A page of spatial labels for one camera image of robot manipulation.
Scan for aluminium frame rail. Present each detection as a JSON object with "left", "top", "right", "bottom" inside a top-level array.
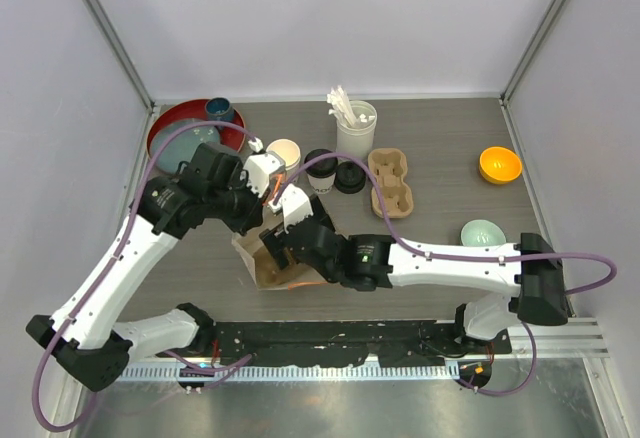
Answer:
[{"left": 62, "top": 317, "right": 611, "bottom": 384}]

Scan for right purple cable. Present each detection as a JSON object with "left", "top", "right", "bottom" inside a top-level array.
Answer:
[{"left": 272, "top": 151, "right": 617, "bottom": 397}]

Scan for brown pulp cup carrier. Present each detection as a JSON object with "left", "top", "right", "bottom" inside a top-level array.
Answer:
[
  {"left": 368, "top": 148, "right": 414, "bottom": 219},
  {"left": 253, "top": 248, "right": 295, "bottom": 288}
]

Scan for pale green ceramic bowl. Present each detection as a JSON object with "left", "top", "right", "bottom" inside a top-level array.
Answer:
[{"left": 460, "top": 219, "right": 507, "bottom": 247}]

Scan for dark blue ceramic mug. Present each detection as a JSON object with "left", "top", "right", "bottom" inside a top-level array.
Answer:
[{"left": 204, "top": 97, "right": 235, "bottom": 123}]

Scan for white straws bundle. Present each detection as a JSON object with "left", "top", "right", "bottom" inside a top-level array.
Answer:
[{"left": 326, "top": 85, "right": 377, "bottom": 129}]

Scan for stack of black cup lids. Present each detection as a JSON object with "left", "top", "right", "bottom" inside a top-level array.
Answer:
[{"left": 334, "top": 161, "right": 367, "bottom": 194}]

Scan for orange plastic bowl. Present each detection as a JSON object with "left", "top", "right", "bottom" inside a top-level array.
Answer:
[{"left": 479, "top": 146, "right": 523, "bottom": 185}]

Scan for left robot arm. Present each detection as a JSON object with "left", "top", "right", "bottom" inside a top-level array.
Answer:
[{"left": 26, "top": 143, "right": 280, "bottom": 392}]

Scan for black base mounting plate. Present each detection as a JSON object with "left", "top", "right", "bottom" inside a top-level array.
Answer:
[{"left": 177, "top": 320, "right": 512, "bottom": 368}]

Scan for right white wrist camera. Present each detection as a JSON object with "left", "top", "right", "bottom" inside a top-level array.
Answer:
[{"left": 267, "top": 184, "right": 313, "bottom": 232}]

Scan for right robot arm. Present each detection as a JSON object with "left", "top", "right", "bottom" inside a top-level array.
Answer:
[{"left": 259, "top": 220, "right": 569, "bottom": 353}]

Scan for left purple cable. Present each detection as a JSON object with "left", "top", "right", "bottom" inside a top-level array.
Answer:
[{"left": 30, "top": 121, "right": 266, "bottom": 433}]

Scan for printed kraft paper bag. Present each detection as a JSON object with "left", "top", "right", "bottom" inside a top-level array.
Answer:
[{"left": 231, "top": 206, "right": 327, "bottom": 291}]

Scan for white cylindrical straw holder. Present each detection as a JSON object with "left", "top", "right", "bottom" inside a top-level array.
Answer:
[{"left": 336, "top": 100, "right": 378, "bottom": 161}]

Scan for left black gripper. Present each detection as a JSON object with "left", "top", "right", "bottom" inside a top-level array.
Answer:
[{"left": 206, "top": 169, "right": 270, "bottom": 236}]

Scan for blue-grey ceramic plate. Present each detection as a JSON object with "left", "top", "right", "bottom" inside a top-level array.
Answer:
[{"left": 150, "top": 118, "right": 220, "bottom": 175}]

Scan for stack of white paper cups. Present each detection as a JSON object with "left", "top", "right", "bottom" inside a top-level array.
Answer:
[{"left": 267, "top": 138, "right": 301, "bottom": 182}]

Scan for purple cable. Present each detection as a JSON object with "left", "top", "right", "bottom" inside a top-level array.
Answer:
[
  {"left": 272, "top": 151, "right": 617, "bottom": 397},
  {"left": 30, "top": 121, "right": 266, "bottom": 433}
]

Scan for red round tray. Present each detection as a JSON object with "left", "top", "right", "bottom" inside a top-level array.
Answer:
[{"left": 145, "top": 98, "right": 248, "bottom": 159}]

